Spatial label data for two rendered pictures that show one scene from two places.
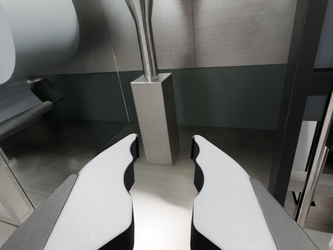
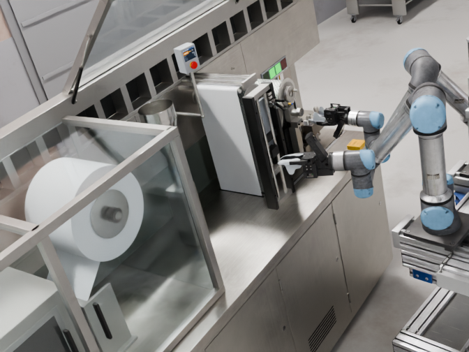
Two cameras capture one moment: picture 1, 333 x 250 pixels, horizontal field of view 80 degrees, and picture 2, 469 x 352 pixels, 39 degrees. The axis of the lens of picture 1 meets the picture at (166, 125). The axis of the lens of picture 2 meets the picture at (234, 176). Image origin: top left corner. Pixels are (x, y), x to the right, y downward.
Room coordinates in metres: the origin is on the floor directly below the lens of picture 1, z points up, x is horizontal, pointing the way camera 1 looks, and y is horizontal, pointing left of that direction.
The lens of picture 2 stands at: (-0.46, 2.21, 2.45)
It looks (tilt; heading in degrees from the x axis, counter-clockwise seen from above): 29 degrees down; 289
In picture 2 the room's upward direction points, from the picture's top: 15 degrees counter-clockwise
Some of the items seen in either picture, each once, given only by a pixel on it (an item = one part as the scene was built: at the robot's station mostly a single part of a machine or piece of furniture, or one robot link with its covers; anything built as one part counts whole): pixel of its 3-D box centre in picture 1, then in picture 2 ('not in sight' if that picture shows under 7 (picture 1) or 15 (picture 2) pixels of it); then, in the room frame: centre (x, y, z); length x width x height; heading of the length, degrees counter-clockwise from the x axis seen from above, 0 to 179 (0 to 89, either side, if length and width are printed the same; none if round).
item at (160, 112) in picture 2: not in sight; (157, 114); (0.55, 0.02, 1.50); 0.14 x 0.14 x 0.06
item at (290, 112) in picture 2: not in sight; (297, 135); (0.15, -0.55, 1.05); 0.06 x 0.05 x 0.31; 157
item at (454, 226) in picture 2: not in sight; (440, 214); (-0.46, -0.09, 0.87); 0.15 x 0.15 x 0.10
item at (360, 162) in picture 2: not in sight; (359, 160); (-0.19, 0.03, 1.21); 0.11 x 0.08 x 0.09; 176
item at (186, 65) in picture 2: not in sight; (188, 58); (0.42, -0.10, 1.66); 0.07 x 0.07 x 0.10; 53
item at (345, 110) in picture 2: not in sight; (338, 115); (-0.05, -0.58, 1.12); 0.12 x 0.08 x 0.09; 157
